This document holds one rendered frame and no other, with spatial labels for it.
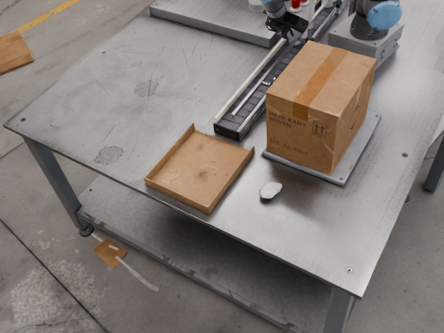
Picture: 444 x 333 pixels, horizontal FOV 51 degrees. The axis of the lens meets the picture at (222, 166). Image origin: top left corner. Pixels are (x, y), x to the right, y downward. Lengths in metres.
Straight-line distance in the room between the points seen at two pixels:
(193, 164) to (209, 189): 0.13
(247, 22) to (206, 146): 0.73
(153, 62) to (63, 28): 2.18
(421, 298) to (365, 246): 0.95
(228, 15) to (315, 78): 0.87
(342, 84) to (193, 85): 0.71
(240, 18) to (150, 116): 0.68
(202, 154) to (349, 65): 0.58
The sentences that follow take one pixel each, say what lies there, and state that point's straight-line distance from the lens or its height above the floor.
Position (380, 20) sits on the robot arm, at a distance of 1.79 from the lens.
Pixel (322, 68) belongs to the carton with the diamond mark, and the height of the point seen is 1.12.
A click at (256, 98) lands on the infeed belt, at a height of 0.88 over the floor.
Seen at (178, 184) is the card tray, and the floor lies 0.83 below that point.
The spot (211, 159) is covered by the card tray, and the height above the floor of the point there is 0.83.
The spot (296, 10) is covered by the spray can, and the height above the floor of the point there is 1.05.
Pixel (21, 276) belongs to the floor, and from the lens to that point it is 2.62.
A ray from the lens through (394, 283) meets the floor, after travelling 2.36.
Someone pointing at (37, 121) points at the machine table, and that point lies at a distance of 2.00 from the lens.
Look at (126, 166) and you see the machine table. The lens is 1.69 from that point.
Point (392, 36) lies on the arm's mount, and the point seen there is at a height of 0.93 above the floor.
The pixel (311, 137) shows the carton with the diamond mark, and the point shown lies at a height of 1.00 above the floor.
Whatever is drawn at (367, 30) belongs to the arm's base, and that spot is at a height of 0.98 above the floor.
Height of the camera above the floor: 2.05
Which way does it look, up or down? 49 degrees down
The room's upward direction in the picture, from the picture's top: 8 degrees counter-clockwise
